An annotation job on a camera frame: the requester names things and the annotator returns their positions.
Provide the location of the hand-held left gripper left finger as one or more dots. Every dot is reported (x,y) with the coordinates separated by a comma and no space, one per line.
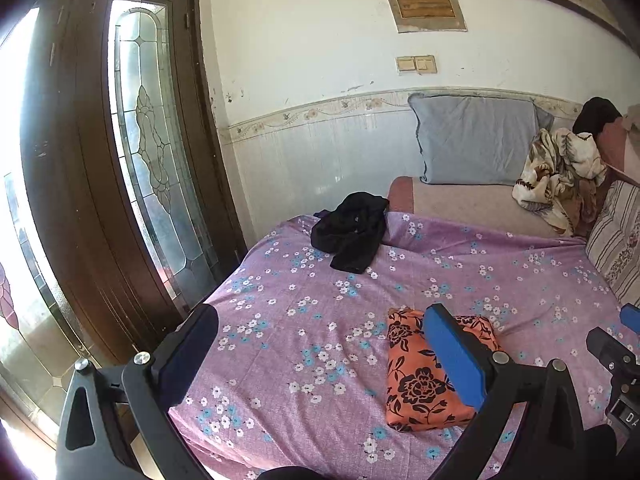
(190,355)

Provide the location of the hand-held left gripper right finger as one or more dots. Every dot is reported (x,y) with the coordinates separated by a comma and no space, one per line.
(455,360)

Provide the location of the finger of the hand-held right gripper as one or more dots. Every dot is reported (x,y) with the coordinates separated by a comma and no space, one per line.
(631,317)
(612,355)

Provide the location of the orange black floral cloth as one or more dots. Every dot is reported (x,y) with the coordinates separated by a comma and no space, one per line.
(415,390)

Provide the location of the striped floral pillow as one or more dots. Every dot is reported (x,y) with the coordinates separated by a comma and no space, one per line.
(617,245)

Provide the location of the purple floral bedsheet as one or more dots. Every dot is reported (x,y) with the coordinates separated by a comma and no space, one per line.
(300,280)

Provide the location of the beige mattress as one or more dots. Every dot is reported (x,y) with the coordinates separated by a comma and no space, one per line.
(460,205)

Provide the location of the beige floral blanket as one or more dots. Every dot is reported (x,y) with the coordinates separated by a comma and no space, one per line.
(555,175)

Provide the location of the maroon cloth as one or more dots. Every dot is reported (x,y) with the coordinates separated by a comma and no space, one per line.
(620,147)

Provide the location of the stained glass door pane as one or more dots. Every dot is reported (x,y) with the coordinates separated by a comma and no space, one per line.
(155,160)
(30,260)

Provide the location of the dark cloth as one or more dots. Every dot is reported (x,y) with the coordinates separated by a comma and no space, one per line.
(595,116)

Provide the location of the brown wooden door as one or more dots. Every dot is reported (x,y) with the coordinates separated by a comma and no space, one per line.
(75,185)

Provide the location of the grey blue pillow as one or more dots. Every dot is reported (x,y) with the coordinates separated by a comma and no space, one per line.
(475,140)

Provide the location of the beige light switch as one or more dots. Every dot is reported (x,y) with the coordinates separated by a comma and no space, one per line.
(416,64)

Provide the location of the brown wall panel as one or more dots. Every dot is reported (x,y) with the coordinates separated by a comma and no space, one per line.
(427,7)

